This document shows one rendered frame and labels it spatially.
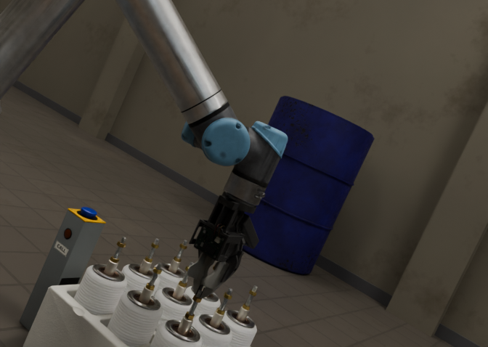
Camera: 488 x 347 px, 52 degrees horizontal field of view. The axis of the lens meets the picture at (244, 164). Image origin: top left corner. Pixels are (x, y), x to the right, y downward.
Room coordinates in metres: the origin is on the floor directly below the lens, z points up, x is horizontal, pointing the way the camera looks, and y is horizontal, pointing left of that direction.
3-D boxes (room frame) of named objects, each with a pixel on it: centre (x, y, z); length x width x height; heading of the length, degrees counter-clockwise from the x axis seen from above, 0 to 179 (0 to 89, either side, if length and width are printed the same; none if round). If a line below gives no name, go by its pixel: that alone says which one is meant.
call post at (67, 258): (1.23, 0.30, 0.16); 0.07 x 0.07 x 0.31; 60
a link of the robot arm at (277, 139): (0.98, -0.02, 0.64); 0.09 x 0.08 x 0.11; 103
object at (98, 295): (1.11, 0.17, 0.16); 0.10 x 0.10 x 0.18
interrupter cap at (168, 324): (0.99, -0.03, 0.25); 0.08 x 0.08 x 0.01
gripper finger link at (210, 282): (0.97, -0.04, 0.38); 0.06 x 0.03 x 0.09; 153
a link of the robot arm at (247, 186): (0.98, -0.02, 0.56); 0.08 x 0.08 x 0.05
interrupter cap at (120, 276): (1.11, 0.17, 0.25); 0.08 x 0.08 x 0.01
